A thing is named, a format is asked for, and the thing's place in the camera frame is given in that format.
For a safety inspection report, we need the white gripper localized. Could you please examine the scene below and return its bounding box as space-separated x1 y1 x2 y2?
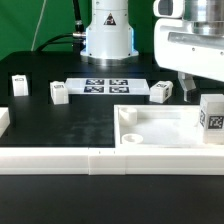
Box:
153 0 224 102

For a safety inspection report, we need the white square tabletop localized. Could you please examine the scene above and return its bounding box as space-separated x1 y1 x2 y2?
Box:
114 105 224 149

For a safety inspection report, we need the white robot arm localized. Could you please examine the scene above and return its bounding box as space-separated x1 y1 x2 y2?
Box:
80 0 224 92

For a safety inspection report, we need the white U-shaped obstacle fence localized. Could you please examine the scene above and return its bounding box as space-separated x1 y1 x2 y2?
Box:
0 107 224 176

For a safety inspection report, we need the white marker base plate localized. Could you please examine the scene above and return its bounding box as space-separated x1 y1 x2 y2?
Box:
65 78 149 95

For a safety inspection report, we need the black cable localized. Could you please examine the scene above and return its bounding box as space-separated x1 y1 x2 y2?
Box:
35 0 88 52

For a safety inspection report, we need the white cable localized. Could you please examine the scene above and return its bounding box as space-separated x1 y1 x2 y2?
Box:
30 0 48 52

